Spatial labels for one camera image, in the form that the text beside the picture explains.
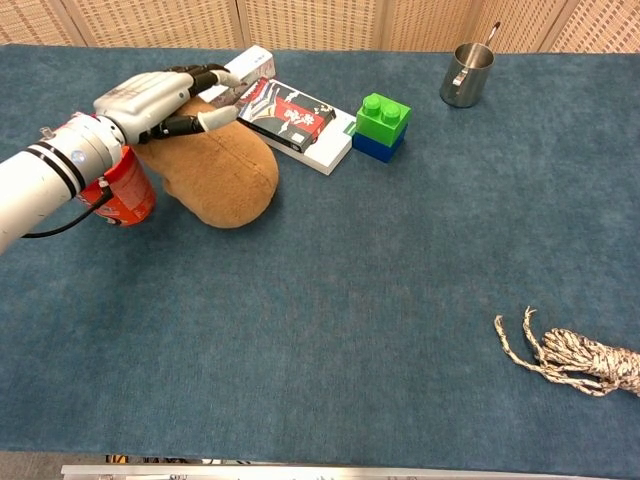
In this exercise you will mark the woven folding screen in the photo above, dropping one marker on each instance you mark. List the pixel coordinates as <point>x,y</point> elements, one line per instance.
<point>320,22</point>

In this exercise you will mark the brown plush toy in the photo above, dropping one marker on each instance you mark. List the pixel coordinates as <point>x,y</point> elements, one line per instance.
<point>220,170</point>

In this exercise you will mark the blue plastic building block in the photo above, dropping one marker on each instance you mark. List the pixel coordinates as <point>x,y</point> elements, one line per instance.
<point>377,146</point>

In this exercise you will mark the white flat box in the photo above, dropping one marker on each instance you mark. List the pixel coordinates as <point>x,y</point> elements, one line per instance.
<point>327,145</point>

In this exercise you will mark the orange snack canister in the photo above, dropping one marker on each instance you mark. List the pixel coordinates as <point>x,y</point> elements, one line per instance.
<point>127,192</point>

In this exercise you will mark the green toy brick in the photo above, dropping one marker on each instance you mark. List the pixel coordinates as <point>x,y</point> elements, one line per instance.
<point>384,117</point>

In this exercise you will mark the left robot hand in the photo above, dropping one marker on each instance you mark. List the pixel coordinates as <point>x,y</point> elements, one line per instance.
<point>145,102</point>

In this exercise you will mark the stainless steel cup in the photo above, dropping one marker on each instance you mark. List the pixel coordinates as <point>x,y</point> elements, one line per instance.
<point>462,75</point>

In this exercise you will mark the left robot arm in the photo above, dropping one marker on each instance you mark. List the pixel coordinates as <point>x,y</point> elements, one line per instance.
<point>50,170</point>

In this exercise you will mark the black red printed box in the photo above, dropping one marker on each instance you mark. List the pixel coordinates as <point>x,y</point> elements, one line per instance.
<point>290,117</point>

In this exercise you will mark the blue table cloth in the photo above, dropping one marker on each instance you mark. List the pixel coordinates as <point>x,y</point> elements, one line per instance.
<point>320,300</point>

